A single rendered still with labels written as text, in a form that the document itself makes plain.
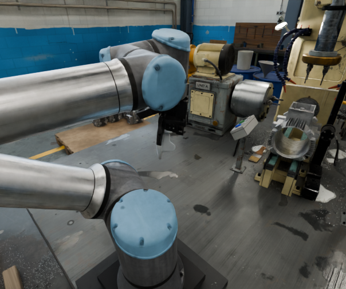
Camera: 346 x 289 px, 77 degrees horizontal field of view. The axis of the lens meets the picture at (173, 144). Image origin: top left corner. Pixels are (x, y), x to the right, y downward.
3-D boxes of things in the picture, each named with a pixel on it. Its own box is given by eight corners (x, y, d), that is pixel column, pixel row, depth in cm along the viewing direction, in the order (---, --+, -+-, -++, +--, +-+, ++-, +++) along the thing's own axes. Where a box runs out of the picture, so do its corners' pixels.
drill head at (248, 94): (224, 106, 170) (228, 73, 158) (274, 116, 152) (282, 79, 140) (209, 116, 152) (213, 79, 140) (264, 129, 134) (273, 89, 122)
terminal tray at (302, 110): (289, 114, 113) (292, 101, 109) (312, 119, 108) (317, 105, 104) (284, 122, 104) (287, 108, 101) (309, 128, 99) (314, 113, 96)
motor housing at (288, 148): (273, 138, 123) (282, 106, 113) (311, 148, 113) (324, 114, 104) (263, 154, 108) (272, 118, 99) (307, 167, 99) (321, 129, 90)
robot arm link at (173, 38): (142, 28, 52) (177, 22, 56) (145, 77, 60) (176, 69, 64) (162, 41, 46) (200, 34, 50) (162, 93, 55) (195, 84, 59)
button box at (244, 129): (246, 128, 115) (241, 119, 115) (258, 122, 110) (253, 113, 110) (234, 141, 103) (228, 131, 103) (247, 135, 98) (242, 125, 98)
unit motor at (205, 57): (193, 97, 179) (196, 40, 158) (231, 105, 163) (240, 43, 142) (176, 106, 161) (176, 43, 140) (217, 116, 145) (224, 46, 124)
